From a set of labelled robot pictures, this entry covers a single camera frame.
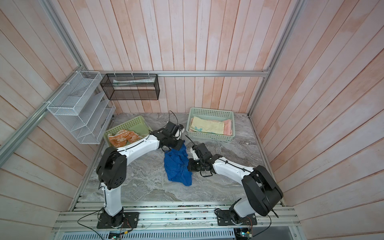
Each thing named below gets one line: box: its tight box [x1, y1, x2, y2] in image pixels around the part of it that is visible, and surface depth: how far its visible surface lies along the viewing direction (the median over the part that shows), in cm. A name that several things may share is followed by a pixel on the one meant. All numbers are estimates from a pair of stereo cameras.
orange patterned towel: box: [108, 129, 141, 148], surface depth 103 cm
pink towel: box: [223, 119, 233, 136], surface depth 107 cm
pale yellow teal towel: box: [189, 116, 225, 135], surface depth 109 cm
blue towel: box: [163, 140, 193, 186], surface depth 90 cm
